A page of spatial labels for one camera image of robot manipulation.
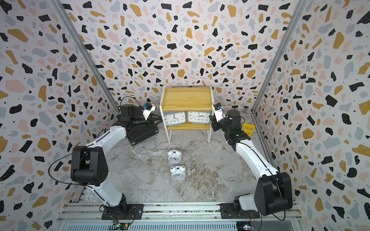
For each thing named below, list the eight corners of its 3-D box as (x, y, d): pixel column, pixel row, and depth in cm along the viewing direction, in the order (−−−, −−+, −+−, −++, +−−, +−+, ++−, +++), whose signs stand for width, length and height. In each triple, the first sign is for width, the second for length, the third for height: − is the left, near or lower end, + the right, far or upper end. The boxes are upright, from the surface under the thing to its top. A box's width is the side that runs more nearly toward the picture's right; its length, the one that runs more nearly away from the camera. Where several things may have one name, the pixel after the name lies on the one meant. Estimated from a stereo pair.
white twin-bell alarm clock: (169, 163, 93) (166, 156, 86) (170, 156, 97) (167, 148, 89) (181, 164, 93) (180, 156, 86) (182, 156, 97) (181, 148, 89)
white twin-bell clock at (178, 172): (171, 179, 87) (169, 173, 79) (172, 172, 90) (170, 165, 82) (185, 179, 87) (184, 173, 79) (185, 172, 90) (185, 165, 82)
